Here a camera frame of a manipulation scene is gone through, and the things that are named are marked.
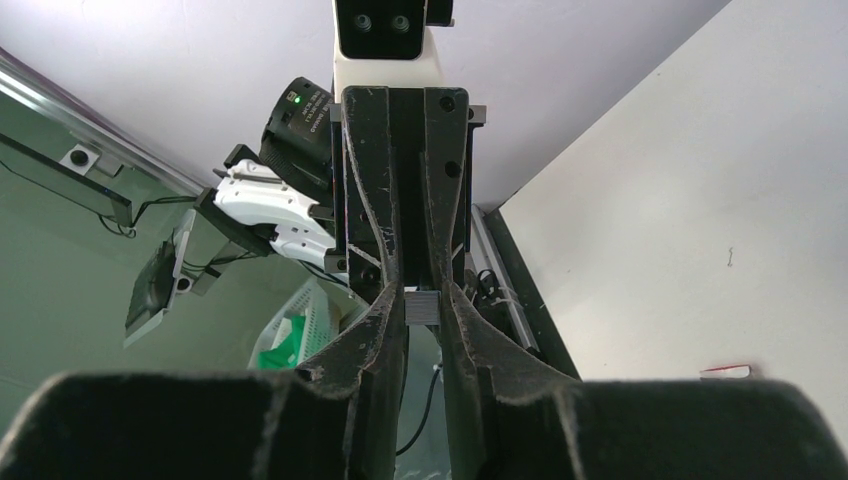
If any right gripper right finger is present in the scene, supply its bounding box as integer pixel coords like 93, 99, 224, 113
441, 282, 847, 479

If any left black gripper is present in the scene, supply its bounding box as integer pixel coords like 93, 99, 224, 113
333, 87, 485, 302

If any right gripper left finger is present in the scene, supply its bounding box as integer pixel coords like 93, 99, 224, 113
1, 283, 406, 479

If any grey staple strip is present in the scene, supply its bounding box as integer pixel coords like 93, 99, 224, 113
404, 290, 441, 327

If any red white staple box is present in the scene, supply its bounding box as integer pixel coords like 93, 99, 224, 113
699, 364, 754, 380

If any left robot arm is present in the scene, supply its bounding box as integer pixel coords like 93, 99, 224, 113
213, 86, 480, 305

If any green white plastic basket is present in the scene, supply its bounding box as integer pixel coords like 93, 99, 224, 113
247, 278, 363, 370

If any tilted monitor tablet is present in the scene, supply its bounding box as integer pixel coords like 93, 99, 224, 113
123, 209, 197, 349

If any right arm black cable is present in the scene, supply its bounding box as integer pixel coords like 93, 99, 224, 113
395, 364, 444, 458

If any aluminium rail frame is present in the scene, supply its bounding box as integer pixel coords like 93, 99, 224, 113
470, 205, 540, 355

